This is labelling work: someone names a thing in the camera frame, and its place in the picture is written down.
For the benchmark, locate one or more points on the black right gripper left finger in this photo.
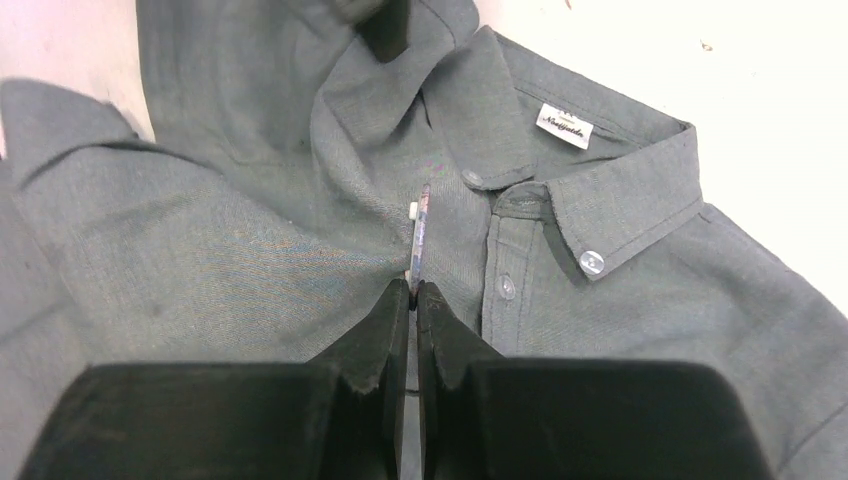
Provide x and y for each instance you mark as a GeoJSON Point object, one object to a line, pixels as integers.
{"type": "Point", "coordinates": [337, 416]}

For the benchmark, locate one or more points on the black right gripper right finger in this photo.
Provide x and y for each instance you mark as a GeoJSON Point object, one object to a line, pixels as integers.
{"type": "Point", "coordinates": [488, 416]}

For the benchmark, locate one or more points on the grey button-up shirt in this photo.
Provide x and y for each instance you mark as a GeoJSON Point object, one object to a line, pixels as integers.
{"type": "Point", "coordinates": [270, 211]}

